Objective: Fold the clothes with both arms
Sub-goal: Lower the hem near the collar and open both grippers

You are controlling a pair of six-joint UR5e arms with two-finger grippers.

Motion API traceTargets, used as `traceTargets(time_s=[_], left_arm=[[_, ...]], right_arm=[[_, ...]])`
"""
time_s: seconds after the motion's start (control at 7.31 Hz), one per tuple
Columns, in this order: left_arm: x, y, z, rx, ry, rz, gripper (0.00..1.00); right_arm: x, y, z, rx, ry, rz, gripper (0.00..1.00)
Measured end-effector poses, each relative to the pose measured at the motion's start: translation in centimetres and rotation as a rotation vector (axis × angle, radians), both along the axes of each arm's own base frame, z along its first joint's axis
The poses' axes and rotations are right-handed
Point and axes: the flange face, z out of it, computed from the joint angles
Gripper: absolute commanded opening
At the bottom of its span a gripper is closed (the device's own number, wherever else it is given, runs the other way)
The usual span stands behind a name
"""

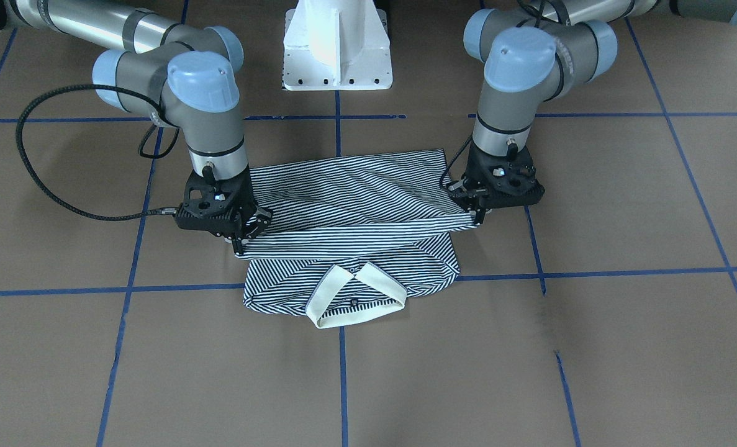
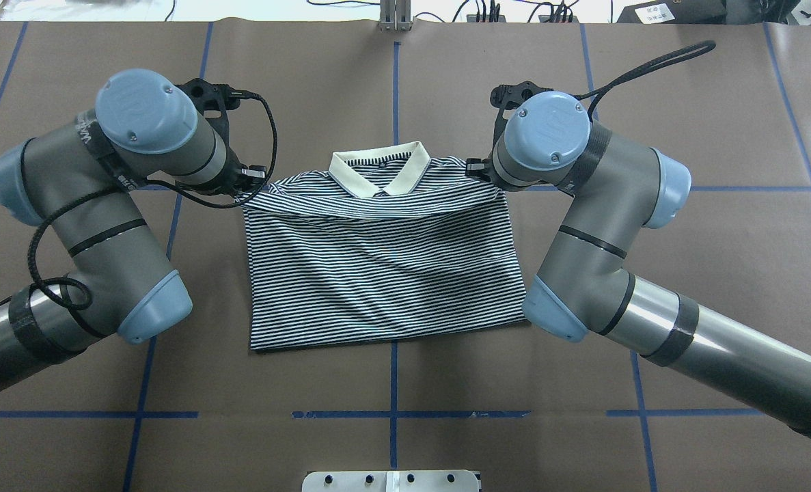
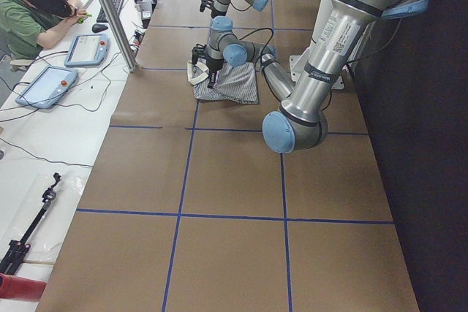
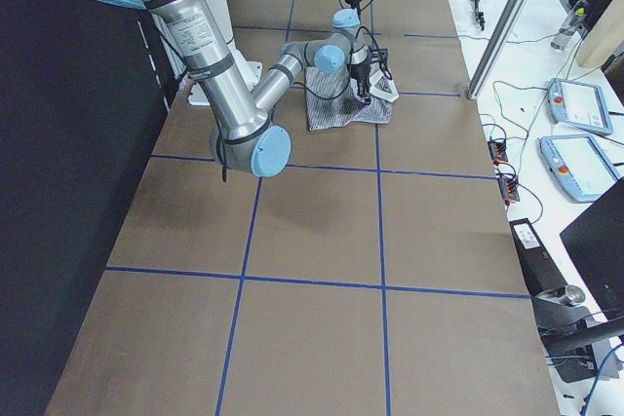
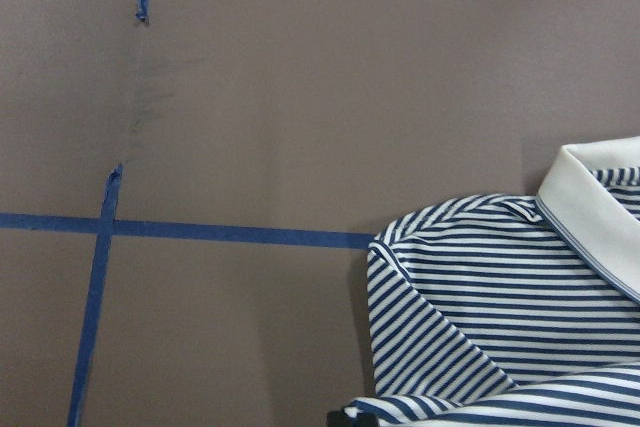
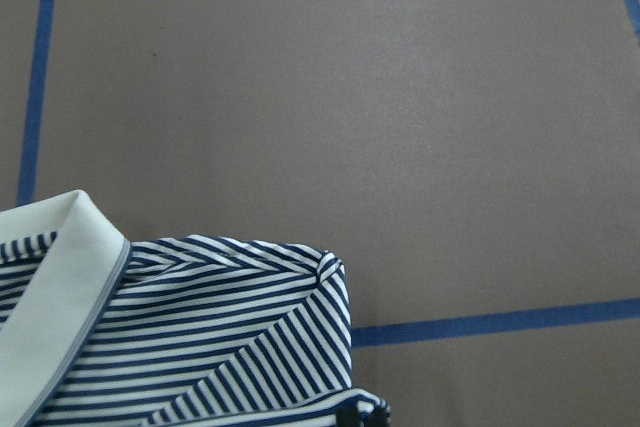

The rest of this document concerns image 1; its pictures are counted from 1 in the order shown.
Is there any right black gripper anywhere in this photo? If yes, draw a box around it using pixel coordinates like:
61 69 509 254
176 169 273 254

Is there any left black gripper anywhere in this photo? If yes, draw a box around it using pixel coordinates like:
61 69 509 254
450 145 544 226

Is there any black braided cable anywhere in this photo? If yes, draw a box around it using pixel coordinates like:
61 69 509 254
16 84 186 222
439 135 473 190

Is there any right grey silver robot arm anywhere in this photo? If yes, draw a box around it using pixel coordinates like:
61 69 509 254
0 1 272 255

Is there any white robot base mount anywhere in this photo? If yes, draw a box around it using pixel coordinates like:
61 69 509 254
281 1 394 91

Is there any navy white striped polo shirt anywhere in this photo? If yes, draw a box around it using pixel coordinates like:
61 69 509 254
241 150 475 329

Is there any left grey silver robot arm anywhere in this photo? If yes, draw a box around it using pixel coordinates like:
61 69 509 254
445 1 737 225

